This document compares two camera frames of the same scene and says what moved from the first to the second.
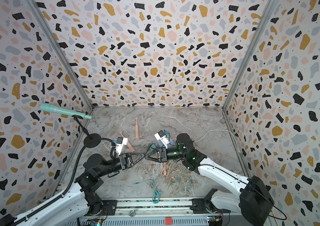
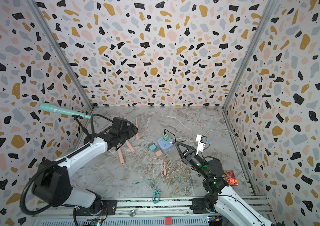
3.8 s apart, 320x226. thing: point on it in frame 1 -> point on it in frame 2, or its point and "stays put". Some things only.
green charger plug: (153, 148) -> (165, 137)
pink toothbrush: (129, 144) stays put
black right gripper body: (170, 155) -> (195, 160)
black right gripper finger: (152, 153) -> (193, 150)
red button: (168, 221) stays put
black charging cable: (175, 160) -> (164, 133)
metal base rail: (155, 212) stays put
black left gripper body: (124, 162) -> (130, 133)
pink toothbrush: (137, 131) stays put
